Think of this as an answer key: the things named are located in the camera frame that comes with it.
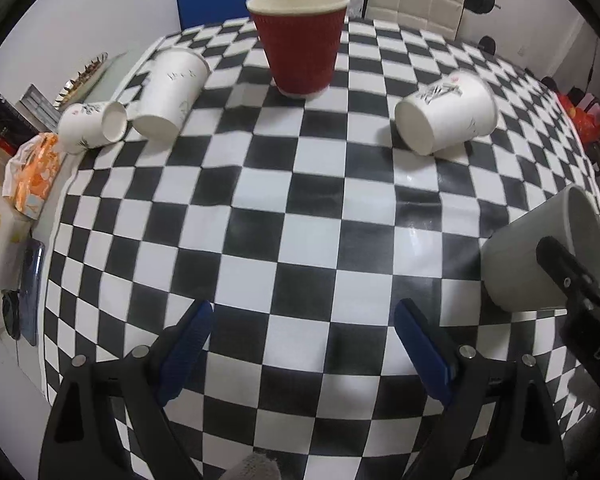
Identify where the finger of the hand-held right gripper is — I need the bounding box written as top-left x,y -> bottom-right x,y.
536,236 -> 600,322

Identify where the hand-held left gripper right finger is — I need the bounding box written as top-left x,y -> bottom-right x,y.
394,298 -> 568,480

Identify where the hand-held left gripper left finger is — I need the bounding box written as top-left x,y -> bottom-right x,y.
39,300 -> 214,480

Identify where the plain grey-white cup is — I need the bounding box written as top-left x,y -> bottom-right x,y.
480,184 -> 600,313

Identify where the wide white printed paper cup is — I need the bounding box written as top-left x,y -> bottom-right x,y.
394,71 -> 499,157

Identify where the small white printed paper cup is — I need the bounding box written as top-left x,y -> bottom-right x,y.
57,100 -> 129,155

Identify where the tall white paper cup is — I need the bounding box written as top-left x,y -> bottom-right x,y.
130,46 -> 212,142

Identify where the red ribbed paper cup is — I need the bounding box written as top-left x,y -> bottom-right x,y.
245,0 -> 352,99

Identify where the red bag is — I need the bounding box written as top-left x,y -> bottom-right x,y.
557,91 -> 600,146

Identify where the dark blue phone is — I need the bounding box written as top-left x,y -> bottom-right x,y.
17,239 -> 46,346

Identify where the black and white checkered tablecloth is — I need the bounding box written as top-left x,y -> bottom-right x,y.
40,15 -> 600,480

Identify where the orange and white packet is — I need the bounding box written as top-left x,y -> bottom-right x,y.
2,132 -> 69,221

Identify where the grey slatted crate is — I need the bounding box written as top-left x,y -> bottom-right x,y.
17,85 -> 61,126

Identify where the dark box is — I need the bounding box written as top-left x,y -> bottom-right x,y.
0,75 -> 36,157

